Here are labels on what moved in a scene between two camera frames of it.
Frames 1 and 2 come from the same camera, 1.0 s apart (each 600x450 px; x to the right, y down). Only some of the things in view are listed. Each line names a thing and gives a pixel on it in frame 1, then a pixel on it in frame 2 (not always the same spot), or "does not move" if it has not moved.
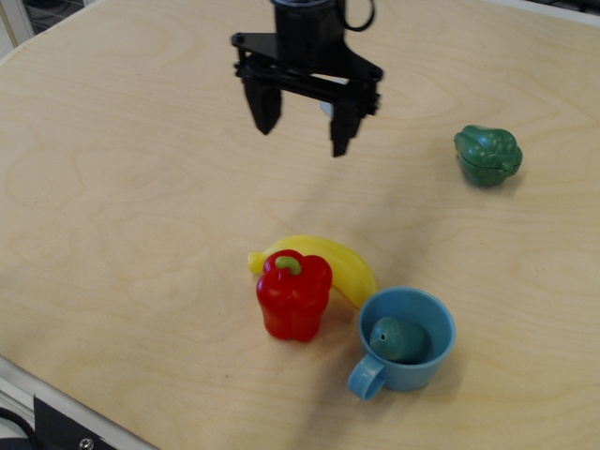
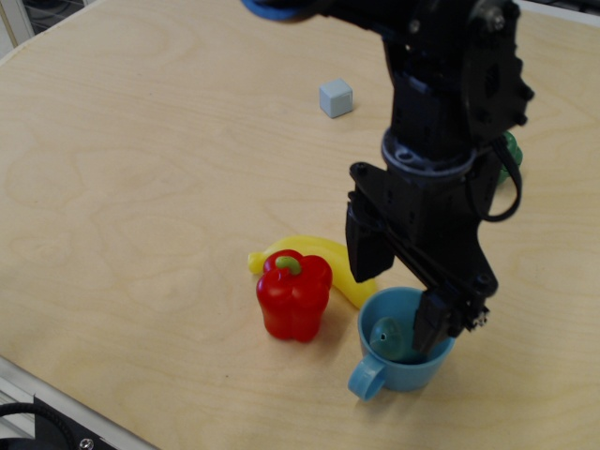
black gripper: (307, 50) to (432, 219)
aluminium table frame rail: (18, 389) does not move
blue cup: (413, 306) does not move
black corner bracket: (53, 430) does not move
